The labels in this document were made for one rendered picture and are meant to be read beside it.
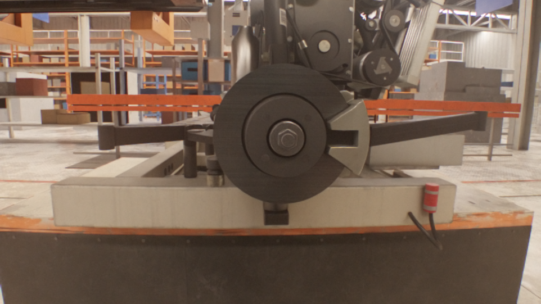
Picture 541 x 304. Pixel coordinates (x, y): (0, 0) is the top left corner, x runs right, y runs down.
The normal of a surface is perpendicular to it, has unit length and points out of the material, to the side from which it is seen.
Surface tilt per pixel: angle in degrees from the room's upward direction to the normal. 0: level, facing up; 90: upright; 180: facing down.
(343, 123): 90
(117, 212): 90
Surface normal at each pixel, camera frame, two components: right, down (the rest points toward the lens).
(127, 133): 0.92, 0.07
